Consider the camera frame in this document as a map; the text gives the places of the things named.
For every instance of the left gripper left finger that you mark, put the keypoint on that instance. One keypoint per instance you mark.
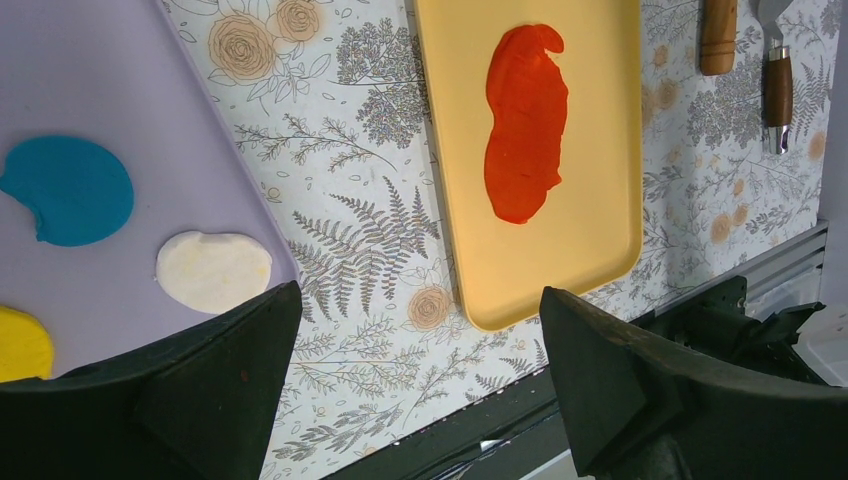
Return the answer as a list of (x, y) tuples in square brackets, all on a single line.
[(199, 404)]

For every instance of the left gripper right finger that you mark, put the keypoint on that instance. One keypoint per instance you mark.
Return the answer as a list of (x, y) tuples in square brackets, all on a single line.
[(703, 418)]

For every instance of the yellow tray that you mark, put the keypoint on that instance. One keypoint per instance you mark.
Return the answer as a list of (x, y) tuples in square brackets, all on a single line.
[(589, 231)]

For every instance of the red dough ball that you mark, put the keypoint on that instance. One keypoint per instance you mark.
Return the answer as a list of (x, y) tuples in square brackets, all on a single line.
[(528, 99)]

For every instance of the wooden dough roller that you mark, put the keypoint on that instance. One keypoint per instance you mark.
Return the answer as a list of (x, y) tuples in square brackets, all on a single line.
[(718, 35)]

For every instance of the flat white dough disc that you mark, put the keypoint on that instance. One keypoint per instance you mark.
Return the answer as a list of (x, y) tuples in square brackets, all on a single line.
[(213, 273)]

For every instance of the flat yellow dough disc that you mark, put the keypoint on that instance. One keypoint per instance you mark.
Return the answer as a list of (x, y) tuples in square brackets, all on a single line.
[(27, 349)]

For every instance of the flat blue dough disc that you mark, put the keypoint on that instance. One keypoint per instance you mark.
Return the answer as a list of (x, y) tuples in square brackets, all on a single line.
[(78, 192)]

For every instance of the metal dough scraper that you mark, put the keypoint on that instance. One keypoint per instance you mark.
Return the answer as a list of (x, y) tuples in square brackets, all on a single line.
[(778, 94)]

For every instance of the purple tray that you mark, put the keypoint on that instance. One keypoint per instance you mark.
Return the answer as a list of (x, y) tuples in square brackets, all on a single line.
[(118, 74)]

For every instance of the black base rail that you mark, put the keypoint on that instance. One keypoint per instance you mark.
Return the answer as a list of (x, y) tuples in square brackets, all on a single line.
[(506, 435)]

